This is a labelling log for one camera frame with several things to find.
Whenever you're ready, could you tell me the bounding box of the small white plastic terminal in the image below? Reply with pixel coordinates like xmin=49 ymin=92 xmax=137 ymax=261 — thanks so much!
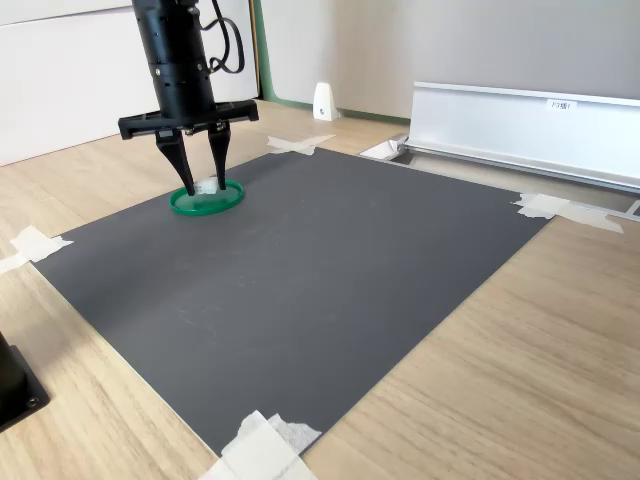
xmin=193 ymin=174 xmax=221 ymax=196

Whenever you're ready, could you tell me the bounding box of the round green lid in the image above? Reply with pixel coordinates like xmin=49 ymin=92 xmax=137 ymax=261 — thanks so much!
xmin=168 ymin=178 xmax=246 ymax=217

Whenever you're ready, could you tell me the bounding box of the white tape patch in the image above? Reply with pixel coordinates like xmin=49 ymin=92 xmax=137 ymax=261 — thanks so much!
xmin=198 ymin=409 xmax=323 ymax=480
xmin=512 ymin=192 xmax=626 ymax=234
xmin=0 ymin=224 xmax=75 ymax=274
xmin=266 ymin=133 xmax=337 ymax=156

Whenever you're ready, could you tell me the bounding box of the white cabinet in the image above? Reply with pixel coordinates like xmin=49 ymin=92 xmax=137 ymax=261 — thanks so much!
xmin=0 ymin=0 xmax=261 ymax=167

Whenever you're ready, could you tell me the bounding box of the green partition trim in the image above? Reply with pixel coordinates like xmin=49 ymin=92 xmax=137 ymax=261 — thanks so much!
xmin=249 ymin=0 xmax=412 ymax=125

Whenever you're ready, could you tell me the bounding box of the dark grey mat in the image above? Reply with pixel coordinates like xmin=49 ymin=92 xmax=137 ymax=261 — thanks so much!
xmin=33 ymin=146 xmax=557 ymax=457

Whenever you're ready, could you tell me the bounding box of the grey partition panel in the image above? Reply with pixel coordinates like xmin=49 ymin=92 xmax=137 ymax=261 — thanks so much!
xmin=257 ymin=0 xmax=640 ymax=124

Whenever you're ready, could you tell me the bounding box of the black camera cable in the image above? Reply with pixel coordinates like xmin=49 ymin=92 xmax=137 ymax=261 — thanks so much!
xmin=198 ymin=0 xmax=247 ymax=76

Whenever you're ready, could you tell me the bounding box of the small white bracket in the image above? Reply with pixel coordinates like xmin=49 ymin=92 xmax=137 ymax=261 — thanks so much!
xmin=313 ymin=82 xmax=335 ymax=121

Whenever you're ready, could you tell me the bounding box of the silver cable duct frame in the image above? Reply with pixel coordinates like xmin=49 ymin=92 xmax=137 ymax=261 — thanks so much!
xmin=357 ymin=132 xmax=640 ymax=221

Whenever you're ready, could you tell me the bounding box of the silver cable duct flap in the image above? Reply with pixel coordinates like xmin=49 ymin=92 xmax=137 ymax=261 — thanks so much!
xmin=407 ymin=81 xmax=640 ymax=191

